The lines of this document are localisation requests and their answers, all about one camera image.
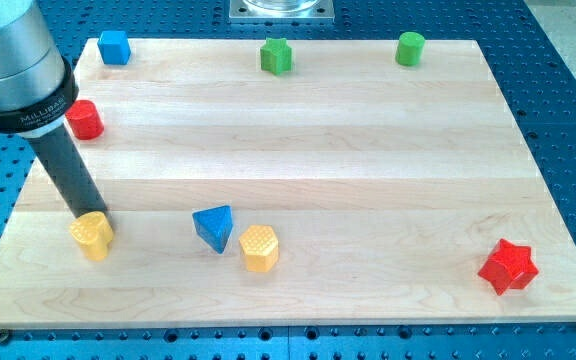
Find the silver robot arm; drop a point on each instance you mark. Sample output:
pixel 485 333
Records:
pixel 37 85

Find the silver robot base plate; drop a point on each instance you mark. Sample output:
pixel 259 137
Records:
pixel 281 11

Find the yellow hexagon block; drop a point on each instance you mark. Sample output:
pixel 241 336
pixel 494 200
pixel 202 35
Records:
pixel 260 248

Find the green cylinder block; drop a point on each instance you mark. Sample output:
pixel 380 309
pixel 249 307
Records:
pixel 409 48

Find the green star block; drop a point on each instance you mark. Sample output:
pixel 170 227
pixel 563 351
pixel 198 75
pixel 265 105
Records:
pixel 276 56

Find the blue cube block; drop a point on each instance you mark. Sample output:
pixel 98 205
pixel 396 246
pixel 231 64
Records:
pixel 114 47

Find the wooden board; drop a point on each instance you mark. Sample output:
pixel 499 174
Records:
pixel 387 187

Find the red star block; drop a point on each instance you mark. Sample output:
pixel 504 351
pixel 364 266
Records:
pixel 509 267

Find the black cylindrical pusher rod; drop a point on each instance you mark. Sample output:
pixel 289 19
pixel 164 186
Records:
pixel 64 165

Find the red cylinder block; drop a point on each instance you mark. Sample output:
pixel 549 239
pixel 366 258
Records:
pixel 84 120

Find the yellow heart block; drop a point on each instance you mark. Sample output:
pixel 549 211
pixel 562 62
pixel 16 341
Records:
pixel 93 234

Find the blue triangle block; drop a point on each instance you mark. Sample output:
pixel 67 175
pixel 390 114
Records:
pixel 214 226

